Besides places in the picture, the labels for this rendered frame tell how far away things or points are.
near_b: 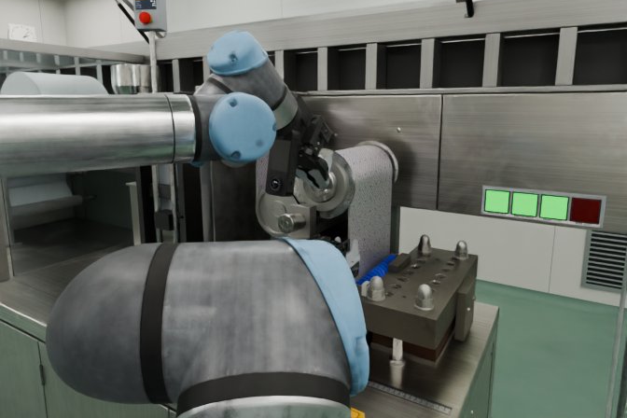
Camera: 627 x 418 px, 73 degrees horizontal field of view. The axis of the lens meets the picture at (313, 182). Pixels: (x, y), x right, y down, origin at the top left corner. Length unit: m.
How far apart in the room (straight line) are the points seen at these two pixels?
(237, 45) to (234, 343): 0.43
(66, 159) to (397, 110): 0.87
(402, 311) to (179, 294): 0.61
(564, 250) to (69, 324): 3.41
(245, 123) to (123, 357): 0.26
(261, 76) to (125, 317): 0.41
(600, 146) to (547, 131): 0.11
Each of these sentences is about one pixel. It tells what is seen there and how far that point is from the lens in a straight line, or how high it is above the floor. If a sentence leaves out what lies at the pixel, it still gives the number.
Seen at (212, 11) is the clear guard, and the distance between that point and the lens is 1.51.
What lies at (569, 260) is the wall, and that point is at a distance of 3.59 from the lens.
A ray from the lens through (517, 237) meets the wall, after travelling 3.57.
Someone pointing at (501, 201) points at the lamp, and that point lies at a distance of 1.12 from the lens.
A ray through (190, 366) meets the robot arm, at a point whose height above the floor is 1.25.
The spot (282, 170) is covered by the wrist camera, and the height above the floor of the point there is 1.30.
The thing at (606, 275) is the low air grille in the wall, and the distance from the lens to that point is 3.61.
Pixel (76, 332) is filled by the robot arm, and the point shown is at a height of 1.26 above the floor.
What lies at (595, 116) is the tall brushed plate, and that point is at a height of 1.39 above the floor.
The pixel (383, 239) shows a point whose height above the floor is 1.08.
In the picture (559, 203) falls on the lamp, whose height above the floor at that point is 1.19.
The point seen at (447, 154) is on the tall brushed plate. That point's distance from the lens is 1.13.
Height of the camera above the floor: 1.41
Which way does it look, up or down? 10 degrees down
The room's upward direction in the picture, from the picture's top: straight up
